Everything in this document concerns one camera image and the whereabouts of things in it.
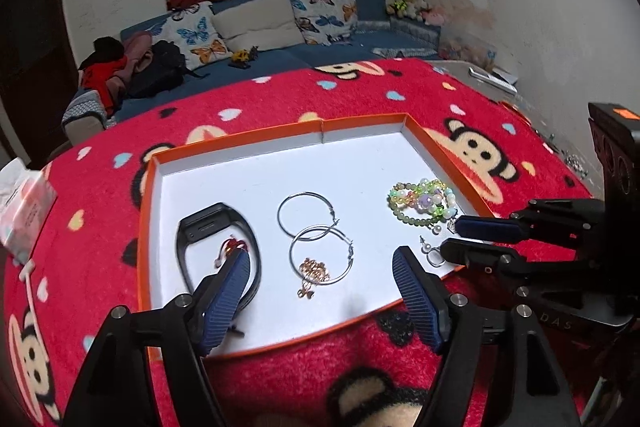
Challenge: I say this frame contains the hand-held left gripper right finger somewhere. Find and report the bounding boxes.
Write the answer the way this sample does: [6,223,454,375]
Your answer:
[391,247,583,427]

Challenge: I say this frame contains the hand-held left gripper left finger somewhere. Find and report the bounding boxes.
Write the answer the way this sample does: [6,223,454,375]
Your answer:
[60,251,252,427]

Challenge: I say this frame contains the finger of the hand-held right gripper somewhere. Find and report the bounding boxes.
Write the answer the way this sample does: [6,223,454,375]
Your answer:
[452,199,603,252]
[439,237,601,310]

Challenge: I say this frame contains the small silver earring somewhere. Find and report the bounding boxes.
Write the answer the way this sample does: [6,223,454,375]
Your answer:
[419,236,450,269]

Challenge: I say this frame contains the red string bracelet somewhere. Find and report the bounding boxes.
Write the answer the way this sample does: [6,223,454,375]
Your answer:
[214,237,249,268]

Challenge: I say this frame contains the green bead bracelet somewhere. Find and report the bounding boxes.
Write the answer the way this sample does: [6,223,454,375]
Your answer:
[390,199,451,233]

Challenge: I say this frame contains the colorful bead bracelet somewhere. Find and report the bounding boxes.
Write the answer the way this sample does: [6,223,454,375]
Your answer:
[387,178,458,220]

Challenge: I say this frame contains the silver hoop earring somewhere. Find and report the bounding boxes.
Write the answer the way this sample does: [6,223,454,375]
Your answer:
[277,192,341,239]
[289,225,356,286]

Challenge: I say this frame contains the black smart band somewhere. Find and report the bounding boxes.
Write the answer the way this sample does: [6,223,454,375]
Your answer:
[176,203,263,310]

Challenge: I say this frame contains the gold chain bracelet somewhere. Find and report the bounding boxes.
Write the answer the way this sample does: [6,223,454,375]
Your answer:
[296,257,332,299]

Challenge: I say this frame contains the orange shallow box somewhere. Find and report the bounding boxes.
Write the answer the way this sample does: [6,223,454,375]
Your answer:
[137,113,501,360]

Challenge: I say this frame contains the scattered small metal parts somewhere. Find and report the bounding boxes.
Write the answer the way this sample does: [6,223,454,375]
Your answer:
[535,127,593,180]

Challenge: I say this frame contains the white flat object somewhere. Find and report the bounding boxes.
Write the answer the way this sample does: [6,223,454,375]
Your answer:
[469,66,519,96]

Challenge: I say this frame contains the clear plastic bag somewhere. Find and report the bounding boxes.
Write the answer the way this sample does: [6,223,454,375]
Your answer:
[437,27,498,68]

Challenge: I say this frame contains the red monkey print blanket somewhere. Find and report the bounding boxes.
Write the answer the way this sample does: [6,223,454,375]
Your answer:
[0,57,606,427]

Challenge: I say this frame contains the pink plush toy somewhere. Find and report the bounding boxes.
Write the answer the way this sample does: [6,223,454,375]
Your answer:
[419,6,447,28]

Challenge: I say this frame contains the pink tissue box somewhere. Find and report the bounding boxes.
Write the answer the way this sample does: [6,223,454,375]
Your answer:
[0,157,59,265]

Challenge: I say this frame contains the black backpack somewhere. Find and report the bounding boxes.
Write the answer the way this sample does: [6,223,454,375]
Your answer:
[125,39,187,100]

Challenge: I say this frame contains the plush toy with yellow vest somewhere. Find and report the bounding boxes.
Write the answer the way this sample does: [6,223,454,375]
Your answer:
[386,0,421,18]

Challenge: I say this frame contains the grey patterned throw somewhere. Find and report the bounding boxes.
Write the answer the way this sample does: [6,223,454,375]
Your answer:
[61,88,118,132]

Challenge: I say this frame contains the blue sofa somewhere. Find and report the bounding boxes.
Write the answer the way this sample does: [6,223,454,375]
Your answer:
[60,0,443,148]

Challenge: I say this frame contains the red garment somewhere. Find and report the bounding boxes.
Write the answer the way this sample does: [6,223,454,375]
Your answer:
[80,59,128,118]

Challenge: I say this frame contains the butterfly print pillow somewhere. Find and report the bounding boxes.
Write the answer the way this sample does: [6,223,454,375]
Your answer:
[165,2,233,70]
[286,0,360,46]

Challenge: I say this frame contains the pink garment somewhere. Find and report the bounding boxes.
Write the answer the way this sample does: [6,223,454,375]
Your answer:
[107,31,156,95]

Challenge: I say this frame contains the beige pillow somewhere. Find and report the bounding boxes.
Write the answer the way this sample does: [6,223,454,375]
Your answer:
[210,0,306,55]

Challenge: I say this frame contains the black garment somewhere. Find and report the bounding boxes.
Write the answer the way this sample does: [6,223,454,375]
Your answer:
[79,36,128,70]

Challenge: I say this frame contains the dark wooden door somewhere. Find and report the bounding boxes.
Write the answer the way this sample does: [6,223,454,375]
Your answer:
[0,0,81,168]

